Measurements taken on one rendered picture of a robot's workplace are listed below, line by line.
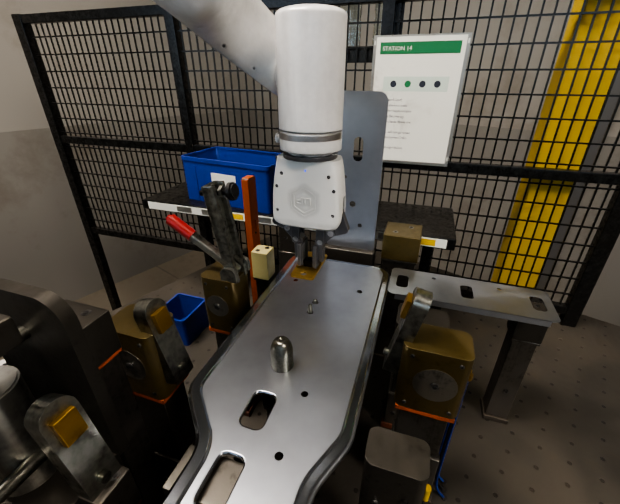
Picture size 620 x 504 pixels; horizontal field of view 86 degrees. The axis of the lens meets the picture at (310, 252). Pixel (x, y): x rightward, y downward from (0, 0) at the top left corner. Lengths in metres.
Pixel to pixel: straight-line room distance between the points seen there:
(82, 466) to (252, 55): 0.51
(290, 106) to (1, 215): 2.24
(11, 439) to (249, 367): 0.25
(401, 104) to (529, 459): 0.85
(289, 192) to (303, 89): 0.13
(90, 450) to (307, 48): 0.47
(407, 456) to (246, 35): 0.54
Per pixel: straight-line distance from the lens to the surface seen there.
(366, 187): 0.75
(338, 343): 0.54
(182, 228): 0.63
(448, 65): 0.99
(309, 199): 0.46
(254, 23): 0.52
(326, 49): 0.43
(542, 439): 0.93
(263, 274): 0.67
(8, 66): 2.51
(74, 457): 0.44
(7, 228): 2.56
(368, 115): 0.72
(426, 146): 1.00
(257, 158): 1.10
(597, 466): 0.95
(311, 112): 0.43
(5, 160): 2.49
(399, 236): 0.75
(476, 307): 0.67
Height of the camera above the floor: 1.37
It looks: 28 degrees down
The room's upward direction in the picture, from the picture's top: straight up
